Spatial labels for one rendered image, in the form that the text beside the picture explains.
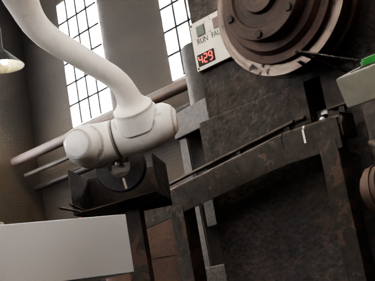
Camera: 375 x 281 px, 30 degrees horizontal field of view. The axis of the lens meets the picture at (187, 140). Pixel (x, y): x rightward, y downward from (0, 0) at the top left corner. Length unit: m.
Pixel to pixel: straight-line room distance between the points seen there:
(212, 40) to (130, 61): 9.44
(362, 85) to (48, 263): 0.53
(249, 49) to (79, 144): 0.68
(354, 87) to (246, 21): 1.06
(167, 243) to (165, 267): 0.17
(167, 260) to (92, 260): 3.66
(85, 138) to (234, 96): 0.82
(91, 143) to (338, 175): 0.69
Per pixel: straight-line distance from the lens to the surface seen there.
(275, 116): 2.22
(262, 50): 2.11
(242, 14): 2.13
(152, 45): 11.54
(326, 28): 2.04
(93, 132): 1.74
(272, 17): 2.06
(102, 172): 2.12
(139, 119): 1.71
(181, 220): 2.34
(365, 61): 1.11
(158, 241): 4.75
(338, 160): 1.97
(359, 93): 1.09
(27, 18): 1.67
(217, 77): 2.47
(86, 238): 1.10
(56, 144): 12.15
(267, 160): 2.11
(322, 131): 2.00
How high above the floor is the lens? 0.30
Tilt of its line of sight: 12 degrees up
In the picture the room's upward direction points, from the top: 10 degrees counter-clockwise
